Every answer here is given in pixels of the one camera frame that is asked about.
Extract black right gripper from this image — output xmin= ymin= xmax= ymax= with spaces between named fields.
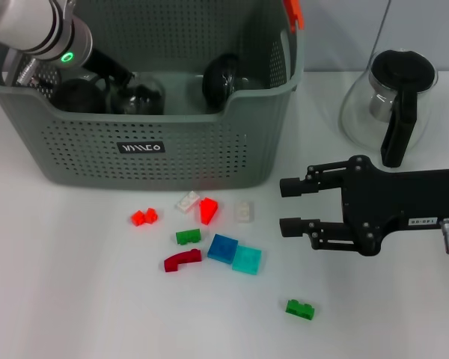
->
xmin=279 ymin=155 xmax=449 ymax=257

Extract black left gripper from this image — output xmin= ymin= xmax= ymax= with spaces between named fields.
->
xmin=82 ymin=48 xmax=136 ymax=93

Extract black round object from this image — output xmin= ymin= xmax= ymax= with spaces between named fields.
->
xmin=202 ymin=53 xmax=248 ymax=110

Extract dark red curved toy brick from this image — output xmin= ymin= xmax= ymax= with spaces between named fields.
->
xmin=163 ymin=248 xmax=203 ymax=273

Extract grey perforated plastic storage basket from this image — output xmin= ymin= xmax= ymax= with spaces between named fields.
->
xmin=0 ymin=0 xmax=306 ymax=192

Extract white toy brick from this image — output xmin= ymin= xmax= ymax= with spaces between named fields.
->
xmin=175 ymin=190 xmax=200 ymax=214
xmin=233 ymin=200 xmax=255 ymax=224

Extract dark clay teapot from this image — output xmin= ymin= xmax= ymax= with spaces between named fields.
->
xmin=53 ymin=76 xmax=109 ymax=113

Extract cyan flat toy brick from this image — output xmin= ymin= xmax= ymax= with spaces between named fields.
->
xmin=231 ymin=245 xmax=263 ymax=276

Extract blue flat toy brick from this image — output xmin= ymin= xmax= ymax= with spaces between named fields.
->
xmin=207 ymin=233 xmax=239 ymax=265

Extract red sloped toy brick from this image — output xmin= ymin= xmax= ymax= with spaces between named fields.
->
xmin=198 ymin=197 xmax=220 ymax=225

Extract green toy brick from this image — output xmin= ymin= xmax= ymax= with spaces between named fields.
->
xmin=285 ymin=298 xmax=316 ymax=321
xmin=174 ymin=228 xmax=202 ymax=246

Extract orange-red small toy brick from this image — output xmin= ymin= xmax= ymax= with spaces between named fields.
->
xmin=130 ymin=208 xmax=159 ymax=227

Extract glass carafe with black handle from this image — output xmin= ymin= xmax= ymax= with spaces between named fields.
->
xmin=339 ymin=48 xmax=439 ymax=168

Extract orange basket handle grip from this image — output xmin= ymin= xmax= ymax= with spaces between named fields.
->
xmin=283 ymin=0 xmax=305 ymax=34

